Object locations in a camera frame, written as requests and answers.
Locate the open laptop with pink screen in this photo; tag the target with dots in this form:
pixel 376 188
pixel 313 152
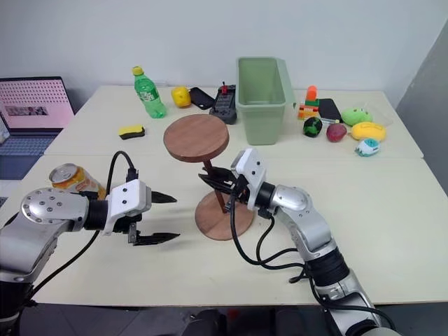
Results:
pixel 31 105

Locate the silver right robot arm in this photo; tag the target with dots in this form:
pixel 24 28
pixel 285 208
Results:
pixel 297 201

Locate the yellow and black sponge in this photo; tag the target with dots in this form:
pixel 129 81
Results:
pixel 132 131

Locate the orange soda can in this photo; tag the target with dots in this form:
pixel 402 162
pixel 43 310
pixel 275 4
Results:
pixel 78 180

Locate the green plastic soda bottle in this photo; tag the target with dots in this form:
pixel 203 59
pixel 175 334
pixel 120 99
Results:
pixel 148 92

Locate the plain black phone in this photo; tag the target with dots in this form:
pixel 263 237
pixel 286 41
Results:
pixel 329 110

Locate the dark rounded shape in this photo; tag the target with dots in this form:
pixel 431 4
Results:
pixel 206 323

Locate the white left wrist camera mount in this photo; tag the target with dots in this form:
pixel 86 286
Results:
pixel 127 199

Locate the light green plastic bin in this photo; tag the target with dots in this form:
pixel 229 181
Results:
pixel 264 119

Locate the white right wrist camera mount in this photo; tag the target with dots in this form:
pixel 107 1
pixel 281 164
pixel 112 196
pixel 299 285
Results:
pixel 252 168

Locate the green and black toy ball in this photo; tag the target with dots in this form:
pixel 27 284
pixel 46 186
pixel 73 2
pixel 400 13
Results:
pixel 312 126

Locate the black controller with red stick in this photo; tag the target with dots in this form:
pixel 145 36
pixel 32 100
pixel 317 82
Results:
pixel 224 105

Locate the white and teal small toy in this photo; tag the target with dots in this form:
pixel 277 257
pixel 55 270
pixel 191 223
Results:
pixel 367 147

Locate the yellow plush fruit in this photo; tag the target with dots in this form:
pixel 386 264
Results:
pixel 367 131

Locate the green plush frog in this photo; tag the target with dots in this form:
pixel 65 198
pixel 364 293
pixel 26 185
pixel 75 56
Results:
pixel 355 115

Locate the colourful toy block stack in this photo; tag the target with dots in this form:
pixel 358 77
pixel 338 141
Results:
pixel 309 106

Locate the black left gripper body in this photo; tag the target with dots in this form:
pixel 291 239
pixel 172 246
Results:
pixel 131 224

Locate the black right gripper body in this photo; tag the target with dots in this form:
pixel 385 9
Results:
pixel 241 190

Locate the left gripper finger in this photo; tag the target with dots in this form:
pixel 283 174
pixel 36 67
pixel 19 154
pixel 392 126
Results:
pixel 162 197
pixel 157 239

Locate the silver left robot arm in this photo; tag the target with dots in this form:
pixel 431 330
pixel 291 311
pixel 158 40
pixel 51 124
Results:
pixel 42 210

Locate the dark red toy fruit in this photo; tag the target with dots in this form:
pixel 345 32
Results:
pixel 336 132

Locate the black phone with camera bump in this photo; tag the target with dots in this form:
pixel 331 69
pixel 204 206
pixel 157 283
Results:
pixel 202 98

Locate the wooden pole with round top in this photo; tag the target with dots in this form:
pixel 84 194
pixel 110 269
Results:
pixel 196 136

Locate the round wooden base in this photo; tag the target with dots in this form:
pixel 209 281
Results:
pixel 217 227

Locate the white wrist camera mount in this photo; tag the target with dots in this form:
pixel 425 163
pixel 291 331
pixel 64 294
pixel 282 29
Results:
pixel 252 168
pixel 127 199

